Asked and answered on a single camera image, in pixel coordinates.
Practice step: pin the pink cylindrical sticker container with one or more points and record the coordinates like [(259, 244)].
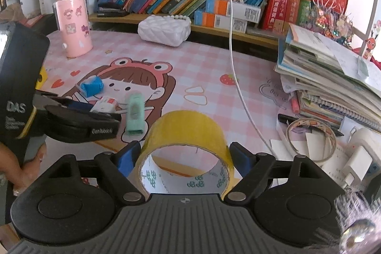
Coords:
[(74, 25)]

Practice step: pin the blue orange white book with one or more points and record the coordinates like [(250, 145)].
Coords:
[(229, 8), (220, 22)]

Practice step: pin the pale fluffy charm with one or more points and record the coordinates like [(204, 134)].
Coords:
[(357, 227)]

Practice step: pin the small blue plastic object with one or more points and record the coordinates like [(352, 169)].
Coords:
[(92, 87)]

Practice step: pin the white wall charger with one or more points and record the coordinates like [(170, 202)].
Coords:
[(357, 166)]

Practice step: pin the white red eraser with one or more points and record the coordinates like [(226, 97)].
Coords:
[(105, 103)]

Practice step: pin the thick red book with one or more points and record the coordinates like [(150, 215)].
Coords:
[(275, 11)]

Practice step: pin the yellow tape roll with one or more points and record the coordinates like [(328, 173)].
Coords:
[(184, 129)]

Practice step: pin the white power strip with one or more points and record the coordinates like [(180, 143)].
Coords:
[(367, 138)]

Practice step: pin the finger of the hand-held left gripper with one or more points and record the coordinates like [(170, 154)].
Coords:
[(59, 102), (80, 126)]

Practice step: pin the stack of books and notebooks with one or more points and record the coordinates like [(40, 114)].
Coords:
[(321, 78)]

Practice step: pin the red cartoon insect figure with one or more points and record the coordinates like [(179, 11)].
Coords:
[(369, 47)]

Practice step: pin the black pen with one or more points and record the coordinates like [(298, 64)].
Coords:
[(285, 118)]

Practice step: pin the pink checked cartoon desk mat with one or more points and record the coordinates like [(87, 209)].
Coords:
[(208, 69)]

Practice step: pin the slim red book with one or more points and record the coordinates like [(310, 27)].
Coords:
[(292, 11)]

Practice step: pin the green book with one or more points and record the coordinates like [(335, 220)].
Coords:
[(304, 11)]

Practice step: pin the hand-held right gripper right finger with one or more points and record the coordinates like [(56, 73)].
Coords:
[(241, 157)]

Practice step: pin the person's left hand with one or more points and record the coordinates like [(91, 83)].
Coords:
[(18, 176)]

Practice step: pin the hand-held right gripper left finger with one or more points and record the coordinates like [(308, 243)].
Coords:
[(126, 156)]

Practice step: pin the white quilted purse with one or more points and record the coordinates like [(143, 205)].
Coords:
[(165, 29)]

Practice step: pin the mint green small bottle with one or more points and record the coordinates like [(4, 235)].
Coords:
[(135, 114)]

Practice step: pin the colourful glitter hair ornament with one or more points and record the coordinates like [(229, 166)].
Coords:
[(330, 20)]

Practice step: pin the white paper sheet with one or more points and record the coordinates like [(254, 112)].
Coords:
[(312, 144)]

